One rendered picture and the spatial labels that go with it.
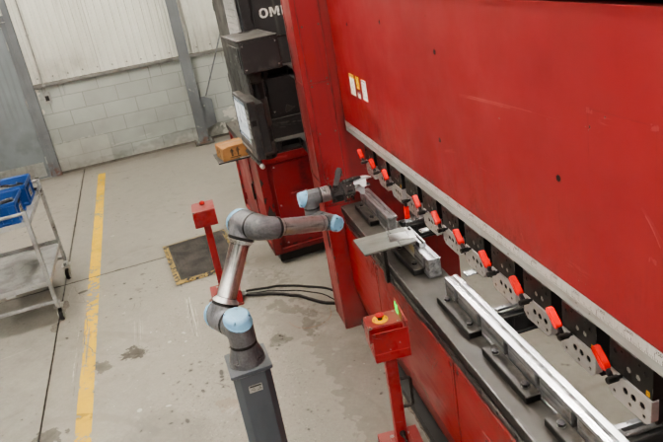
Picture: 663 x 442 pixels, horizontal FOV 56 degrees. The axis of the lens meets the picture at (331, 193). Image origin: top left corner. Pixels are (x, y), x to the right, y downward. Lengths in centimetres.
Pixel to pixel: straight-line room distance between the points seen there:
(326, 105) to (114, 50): 608
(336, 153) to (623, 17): 255
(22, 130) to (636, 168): 882
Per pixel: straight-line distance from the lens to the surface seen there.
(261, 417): 286
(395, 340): 274
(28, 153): 969
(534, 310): 203
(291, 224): 267
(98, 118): 955
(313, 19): 357
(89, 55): 941
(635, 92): 140
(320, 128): 367
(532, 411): 219
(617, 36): 142
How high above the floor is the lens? 232
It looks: 21 degrees down
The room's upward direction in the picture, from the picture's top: 10 degrees counter-clockwise
